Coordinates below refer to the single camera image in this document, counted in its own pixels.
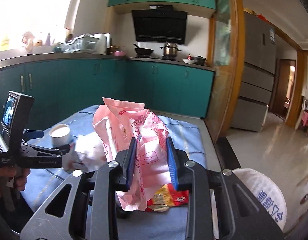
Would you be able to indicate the teal lower kitchen cabinets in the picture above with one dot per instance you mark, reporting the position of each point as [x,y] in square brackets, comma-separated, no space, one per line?
[63,87]

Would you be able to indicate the white lined trash bin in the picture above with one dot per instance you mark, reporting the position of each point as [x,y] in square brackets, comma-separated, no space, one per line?
[246,204]

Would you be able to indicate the white bowl on counter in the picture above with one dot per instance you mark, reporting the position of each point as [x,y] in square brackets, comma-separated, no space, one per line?
[188,61]

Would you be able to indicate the red yellow snack wrapper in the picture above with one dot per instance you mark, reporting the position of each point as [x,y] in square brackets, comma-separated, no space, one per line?
[167,197]

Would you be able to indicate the white dish rack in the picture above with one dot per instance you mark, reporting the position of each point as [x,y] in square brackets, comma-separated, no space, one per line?
[85,43]

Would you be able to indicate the person's left hand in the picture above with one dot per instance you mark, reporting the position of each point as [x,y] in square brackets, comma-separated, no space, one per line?
[20,181]

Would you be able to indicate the white paper cup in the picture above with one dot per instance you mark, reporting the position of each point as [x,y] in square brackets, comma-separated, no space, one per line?
[60,135]

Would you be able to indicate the white tissue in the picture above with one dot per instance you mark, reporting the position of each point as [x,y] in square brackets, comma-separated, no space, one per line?
[86,153]

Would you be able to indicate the black wok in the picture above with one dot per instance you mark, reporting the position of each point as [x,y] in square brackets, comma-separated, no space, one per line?
[145,52]

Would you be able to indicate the pink printed plastic bag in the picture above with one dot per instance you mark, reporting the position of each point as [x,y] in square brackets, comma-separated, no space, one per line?
[116,123]

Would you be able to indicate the pink bowl on counter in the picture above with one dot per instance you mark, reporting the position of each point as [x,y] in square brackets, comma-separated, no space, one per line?
[119,53]

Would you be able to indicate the grey refrigerator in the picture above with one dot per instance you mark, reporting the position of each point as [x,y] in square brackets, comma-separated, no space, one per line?
[258,75]

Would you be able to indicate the wooden glass sliding door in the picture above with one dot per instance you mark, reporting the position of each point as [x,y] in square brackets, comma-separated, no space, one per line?
[226,49]

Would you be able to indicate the camera screen on left gripper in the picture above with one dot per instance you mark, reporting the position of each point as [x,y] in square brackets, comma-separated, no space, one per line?
[15,117]

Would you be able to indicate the blue cloth table cover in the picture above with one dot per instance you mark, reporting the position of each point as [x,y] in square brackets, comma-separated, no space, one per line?
[169,224]

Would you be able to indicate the stainless steel pot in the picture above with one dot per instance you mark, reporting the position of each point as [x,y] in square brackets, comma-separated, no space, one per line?
[170,50]

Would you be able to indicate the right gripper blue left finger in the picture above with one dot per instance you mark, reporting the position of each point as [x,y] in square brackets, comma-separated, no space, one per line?
[126,160]

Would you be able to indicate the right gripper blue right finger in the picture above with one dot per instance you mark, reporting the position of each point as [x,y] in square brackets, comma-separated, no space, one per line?
[179,172]

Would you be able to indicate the small black pot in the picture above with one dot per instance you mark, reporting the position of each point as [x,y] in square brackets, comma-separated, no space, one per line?
[199,60]

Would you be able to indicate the black range hood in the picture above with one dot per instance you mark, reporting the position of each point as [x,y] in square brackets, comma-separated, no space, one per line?
[160,25]

